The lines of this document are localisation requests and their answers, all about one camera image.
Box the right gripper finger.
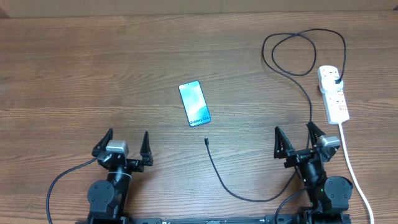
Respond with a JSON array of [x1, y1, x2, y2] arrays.
[[274, 126, 295, 159], [307, 121, 325, 147]]

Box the Samsung Galaxy smartphone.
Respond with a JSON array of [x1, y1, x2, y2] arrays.
[[178, 80, 211, 127]]

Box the white power strip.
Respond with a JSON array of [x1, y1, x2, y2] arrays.
[[317, 65, 349, 124]]

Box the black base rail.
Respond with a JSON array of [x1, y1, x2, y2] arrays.
[[74, 214, 352, 224]]

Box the white power strip cord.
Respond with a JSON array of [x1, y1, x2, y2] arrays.
[[338, 122, 375, 224]]

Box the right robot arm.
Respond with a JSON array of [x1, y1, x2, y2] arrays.
[[272, 121, 353, 224]]

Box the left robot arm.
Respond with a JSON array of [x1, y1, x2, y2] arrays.
[[87, 129, 154, 223]]

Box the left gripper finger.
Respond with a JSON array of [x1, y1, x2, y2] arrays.
[[140, 131, 154, 166], [91, 128, 113, 157]]

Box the black USB charging cable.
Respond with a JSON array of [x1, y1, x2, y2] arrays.
[[204, 28, 347, 203]]

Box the white USB wall charger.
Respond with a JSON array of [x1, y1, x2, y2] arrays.
[[319, 77, 344, 94]]

